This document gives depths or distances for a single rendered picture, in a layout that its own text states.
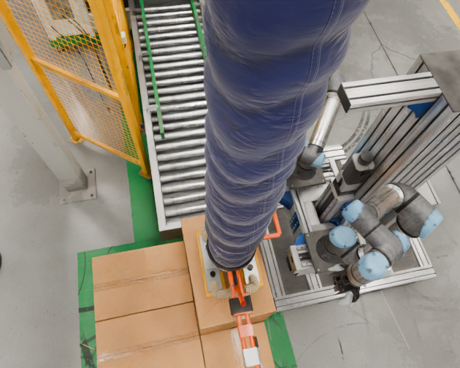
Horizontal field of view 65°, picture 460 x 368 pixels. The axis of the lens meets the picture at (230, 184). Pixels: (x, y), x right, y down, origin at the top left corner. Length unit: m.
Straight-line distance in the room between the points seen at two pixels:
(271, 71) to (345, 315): 2.70
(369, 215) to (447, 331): 2.30
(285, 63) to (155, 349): 2.04
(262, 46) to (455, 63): 1.06
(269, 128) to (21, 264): 2.86
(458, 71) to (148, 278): 1.94
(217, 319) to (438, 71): 1.44
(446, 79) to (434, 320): 2.32
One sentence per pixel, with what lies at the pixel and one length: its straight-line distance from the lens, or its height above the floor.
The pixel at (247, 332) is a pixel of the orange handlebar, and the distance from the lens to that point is 1.72.
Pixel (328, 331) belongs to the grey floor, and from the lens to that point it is 3.05.
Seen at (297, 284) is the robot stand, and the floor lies 0.21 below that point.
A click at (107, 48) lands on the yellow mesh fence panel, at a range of 2.17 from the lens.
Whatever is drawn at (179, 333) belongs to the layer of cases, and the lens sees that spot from 2.36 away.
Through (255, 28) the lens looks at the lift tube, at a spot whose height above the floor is 2.58.
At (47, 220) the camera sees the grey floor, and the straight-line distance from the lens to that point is 3.36.
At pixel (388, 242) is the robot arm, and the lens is 1.23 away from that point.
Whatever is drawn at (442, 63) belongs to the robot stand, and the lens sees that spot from 1.47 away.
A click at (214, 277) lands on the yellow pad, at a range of 1.86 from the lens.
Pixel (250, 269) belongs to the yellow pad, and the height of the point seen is 1.10.
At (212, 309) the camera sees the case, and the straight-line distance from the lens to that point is 1.97.
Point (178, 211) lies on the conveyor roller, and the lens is 2.54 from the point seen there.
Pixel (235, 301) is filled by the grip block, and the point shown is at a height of 1.20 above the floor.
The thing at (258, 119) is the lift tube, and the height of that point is 2.39.
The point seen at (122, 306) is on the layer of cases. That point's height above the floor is 0.54.
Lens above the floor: 2.90
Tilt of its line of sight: 63 degrees down
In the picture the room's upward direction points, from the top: 8 degrees clockwise
